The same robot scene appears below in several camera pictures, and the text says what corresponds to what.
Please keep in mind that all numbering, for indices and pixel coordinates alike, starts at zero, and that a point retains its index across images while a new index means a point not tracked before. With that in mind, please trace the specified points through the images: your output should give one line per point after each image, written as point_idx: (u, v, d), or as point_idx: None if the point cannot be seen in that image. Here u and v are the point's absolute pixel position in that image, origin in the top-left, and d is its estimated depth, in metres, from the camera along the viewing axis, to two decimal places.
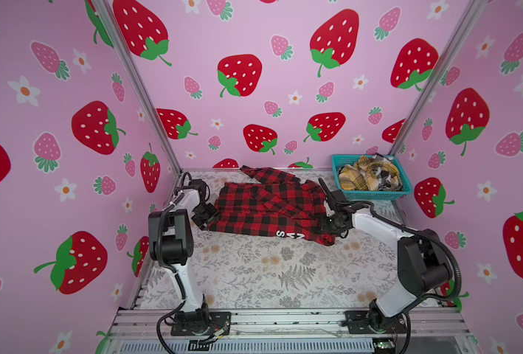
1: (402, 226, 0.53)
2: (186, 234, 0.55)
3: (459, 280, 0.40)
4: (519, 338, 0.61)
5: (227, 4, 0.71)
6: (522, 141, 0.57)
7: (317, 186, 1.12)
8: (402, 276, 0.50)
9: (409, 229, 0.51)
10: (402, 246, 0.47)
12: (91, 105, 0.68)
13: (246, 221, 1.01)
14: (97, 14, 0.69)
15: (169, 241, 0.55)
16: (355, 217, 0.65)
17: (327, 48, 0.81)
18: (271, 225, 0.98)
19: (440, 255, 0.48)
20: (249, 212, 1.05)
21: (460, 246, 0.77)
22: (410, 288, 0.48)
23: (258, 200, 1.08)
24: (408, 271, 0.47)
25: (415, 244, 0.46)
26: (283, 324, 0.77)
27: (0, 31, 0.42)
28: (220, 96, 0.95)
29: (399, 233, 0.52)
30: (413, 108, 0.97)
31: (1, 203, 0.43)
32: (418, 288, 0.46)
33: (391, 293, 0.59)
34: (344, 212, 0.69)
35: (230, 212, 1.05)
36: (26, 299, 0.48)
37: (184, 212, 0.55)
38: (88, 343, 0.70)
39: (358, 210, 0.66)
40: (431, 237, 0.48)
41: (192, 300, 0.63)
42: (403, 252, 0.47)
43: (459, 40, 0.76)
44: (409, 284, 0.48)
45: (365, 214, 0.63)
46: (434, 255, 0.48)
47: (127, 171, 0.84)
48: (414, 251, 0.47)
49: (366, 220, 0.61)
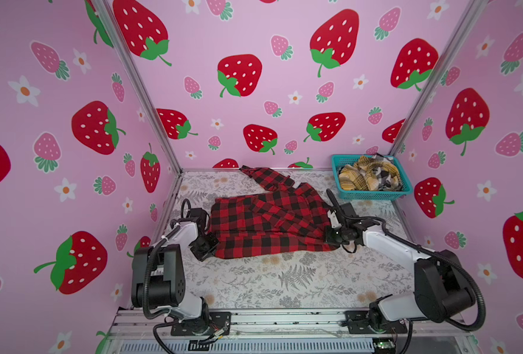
1: (417, 246, 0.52)
2: (175, 273, 0.46)
3: (483, 307, 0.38)
4: (520, 338, 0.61)
5: (227, 4, 0.71)
6: (522, 141, 0.57)
7: (310, 189, 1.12)
8: (420, 300, 0.46)
9: (425, 251, 0.49)
10: (419, 269, 0.44)
12: (91, 105, 0.68)
13: (245, 246, 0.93)
14: (97, 14, 0.69)
15: (157, 282, 0.46)
16: (366, 235, 0.62)
17: (327, 48, 0.81)
18: (273, 248, 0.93)
19: (461, 279, 0.45)
20: (247, 234, 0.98)
21: (461, 246, 0.76)
22: (429, 313, 0.45)
23: (255, 214, 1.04)
24: (427, 296, 0.44)
25: (434, 267, 0.48)
26: (283, 324, 0.77)
27: (1, 32, 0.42)
28: (220, 96, 0.95)
29: (415, 255, 0.49)
30: (413, 108, 0.97)
31: (3, 203, 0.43)
32: (438, 315, 0.43)
33: (397, 301, 0.58)
34: (353, 229, 0.67)
35: (226, 237, 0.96)
36: (26, 299, 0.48)
37: (175, 249, 0.48)
38: (89, 343, 0.70)
39: (369, 227, 0.64)
40: (449, 260, 0.45)
41: (192, 314, 0.61)
42: (420, 275, 0.44)
43: (459, 40, 0.76)
44: (428, 309, 0.45)
45: (376, 231, 0.61)
46: (454, 278, 0.45)
47: (127, 171, 0.84)
48: (432, 274, 0.44)
49: (378, 239, 0.58)
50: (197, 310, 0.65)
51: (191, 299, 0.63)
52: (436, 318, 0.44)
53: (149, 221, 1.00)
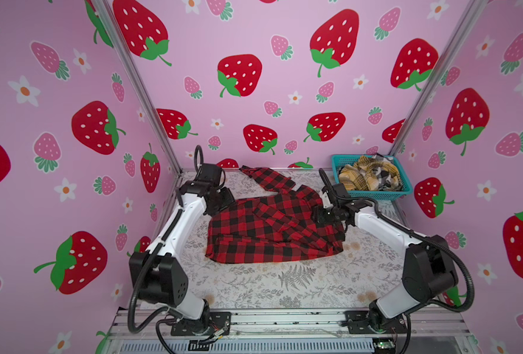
1: (409, 231, 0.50)
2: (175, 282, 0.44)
3: (471, 290, 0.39)
4: (520, 338, 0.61)
5: (227, 4, 0.71)
6: (522, 141, 0.57)
7: (312, 192, 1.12)
8: (407, 282, 0.48)
9: (416, 235, 0.50)
10: (409, 254, 0.45)
12: (91, 105, 0.68)
13: (247, 252, 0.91)
14: (97, 14, 0.69)
15: (153, 287, 0.46)
16: (358, 217, 0.62)
17: (327, 48, 0.81)
18: (275, 257, 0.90)
19: (447, 262, 0.46)
20: (251, 240, 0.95)
21: (461, 246, 0.76)
22: (416, 295, 0.47)
23: (257, 220, 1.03)
24: (414, 278, 0.46)
25: (424, 251, 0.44)
26: (283, 324, 0.77)
27: (1, 32, 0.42)
28: (220, 96, 0.95)
29: (407, 240, 0.49)
30: (413, 108, 0.97)
31: (2, 203, 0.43)
32: (423, 296, 0.45)
33: (392, 296, 0.59)
34: (346, 210, 0.66)
35: (229, 242, 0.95)
36: (26, 299, 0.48)
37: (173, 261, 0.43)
38: (88, 343, 0.70)
39: (363, 209, 0.63)
40: (439, 244, 0.46)
41: (192, 315, 0.61)
42: (410, 259, 0.45)
43: (459, 40, 0.76)
44: (414, 290, 0.47)
45: (369, 214, 0.60)
46: (440, 261, 0.48)
47: (127, 171, 0.84)
48: (423, 259, 0.45)
49: (370, 222, 0.58)
50: (197, 311, 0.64)
51: (192, 300, 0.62)
52: (421, 299, 0.46)
53: (149, 221, 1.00)
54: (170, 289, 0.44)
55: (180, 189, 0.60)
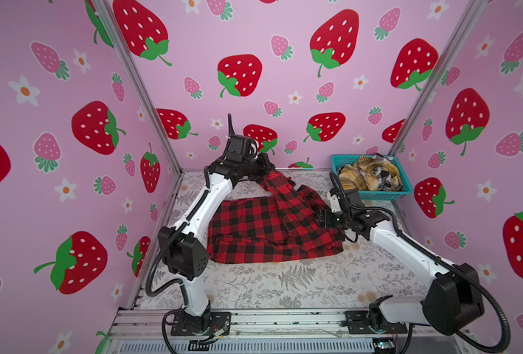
1: (436, 258, 0.47)
2: (194, 258, 0.48)
3: (507, 327, 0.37)
4: (520, 338, 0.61)
5: (227, 4, 0.71)
6: (522, 142, 0.57)
7: (312, 192, 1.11)
8: (426, 310, 0.46)
9: (444, 264, 0.45)
10: (437, 285, 0.41)
12: (91, 105, 0.68)
13: (247, 252, 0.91)
14: (97, 14, 0.69)
15: (177, 257, 0.51)
16: (373, 232, 0.57)
17: (327, 48, 0.81)
18: (275, 256, 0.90)
19: (476, 295, 0.42)
20: (251, 240, 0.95)
21: (461, 246, 0.76)
22: (436, 324, 0.44)
23: (257, 220, 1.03)
24: (439, 309, 0.42)
25: (453, 284, 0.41)
26: (283, 324, 0.77)
27: (0, 31, 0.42)
28: (220, 96, 0.95)
29: (432, 268, 0.45)
30: (413, 108, 0.97)
31: (1, 203, 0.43)
32: (446, 327, 0.42)
33: (397, 307, 0.58)
34: (360, 222, 0.61)
35: (229, 242, 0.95)
36: (26, 300, 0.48)
37: (195, 242, 0.46)
38: (89, 343, 0.70)
39: (380, 223, 0.57)
40: (471, 279, 0.42)
41: (194, 307, 0.62)
42: (437, 291, 0.42)
43: (459, 40, 0.76)
44: (436, 320, 0.44)
45: (387, 231, 0.55)
46: (468, 292, 0.44)
47: (127, 171, 0.84)
48: (451, 292, 0.41)
49: (388, 240, 0.54)
50: (199, 308, 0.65)
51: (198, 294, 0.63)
52: (446, 332, 0.42)
53: (149, 221, 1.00)
54: (189, 263, 0.48)
55: (207, 169, 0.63)
